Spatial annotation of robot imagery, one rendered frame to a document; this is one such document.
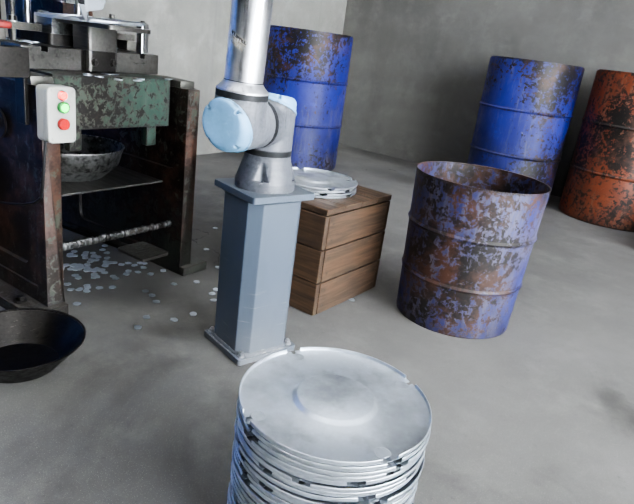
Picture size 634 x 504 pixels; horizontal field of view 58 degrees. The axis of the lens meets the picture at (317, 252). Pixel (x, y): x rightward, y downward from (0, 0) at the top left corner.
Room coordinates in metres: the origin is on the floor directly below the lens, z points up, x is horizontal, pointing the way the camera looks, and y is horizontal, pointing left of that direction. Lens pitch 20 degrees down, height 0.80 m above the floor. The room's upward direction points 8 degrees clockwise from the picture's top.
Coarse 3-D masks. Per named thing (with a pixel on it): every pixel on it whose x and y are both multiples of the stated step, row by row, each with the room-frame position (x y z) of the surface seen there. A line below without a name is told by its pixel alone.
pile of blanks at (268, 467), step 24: (240, 408) 0.69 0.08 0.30; (240, 432) 0.68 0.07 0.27; (240, 456) 0.67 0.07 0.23; (264, 456) 0.63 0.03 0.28; (288, 456) 0.61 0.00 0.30; (408, 456) 0.63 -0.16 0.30; (240, 480) 0.66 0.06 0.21; (264, 480) 0.62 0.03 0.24; (288, 480) 0.61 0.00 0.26; (312, 480) 0.60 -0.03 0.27; (336, 480) 0.60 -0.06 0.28; (360, 480) 0.60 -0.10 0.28; (384, 480) 0.62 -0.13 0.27; (408, 480) 0.65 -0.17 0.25
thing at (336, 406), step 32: (288, 352) 0.86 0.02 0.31; (320, 352) 0.87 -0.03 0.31; (352, 352) 0.88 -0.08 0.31; (256, 384) 0.75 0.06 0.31; (288, 384) 0.76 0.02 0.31; (320, 384) 0.76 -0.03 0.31; (352, 384) 0.78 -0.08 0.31; (384, 384) 0.80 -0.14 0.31; (416, 384) 0.80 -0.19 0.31; (288, 416) 0.68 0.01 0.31; (320, 416) 0.68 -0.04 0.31; (352, 416) 0.69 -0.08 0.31; (384, 416) 0.71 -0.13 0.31; (416, 416) 0.72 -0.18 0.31; (288, 448) 0.61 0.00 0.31; (320, 448) 0.62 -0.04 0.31; (352, 448) 0.63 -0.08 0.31
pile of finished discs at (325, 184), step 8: (296, 168) 2.02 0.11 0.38; (304, 168) 2.03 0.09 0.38; (312, 168) 2.04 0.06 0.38; (296, 176) 1.88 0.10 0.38; (304, 176) 1.88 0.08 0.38; (312, 176) 1.90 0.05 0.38; (320, 176) 1.92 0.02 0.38; (328, 176) 1.96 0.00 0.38; (336, 176) 1.98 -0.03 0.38; (344, 176) 2.00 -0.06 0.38; (296, 184) 1.76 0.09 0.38; (304, 184) 1.80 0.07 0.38; (312, 184) 1.81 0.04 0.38; (320, 184) 1.83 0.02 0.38; (328, 184) 1.84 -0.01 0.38; (336, 184) 1.86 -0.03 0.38; (344, 184) 1.87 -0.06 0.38; (352, 184) 1.89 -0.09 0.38; (320, 192) 1.75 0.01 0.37; (328, 192) 1.76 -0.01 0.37; (336, 192) 1.77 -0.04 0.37; (344, 192) 1.80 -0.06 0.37; (352, 192) 1.84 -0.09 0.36
